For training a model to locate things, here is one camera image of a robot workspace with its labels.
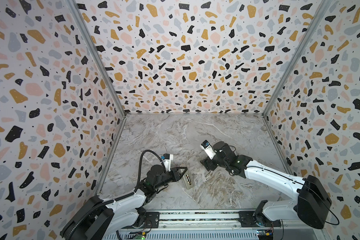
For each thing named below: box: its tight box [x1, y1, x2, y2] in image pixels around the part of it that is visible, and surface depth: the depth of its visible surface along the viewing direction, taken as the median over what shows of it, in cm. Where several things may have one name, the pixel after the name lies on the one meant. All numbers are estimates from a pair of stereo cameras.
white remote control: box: [182, 171, 195, 190], surface depth 80 cm
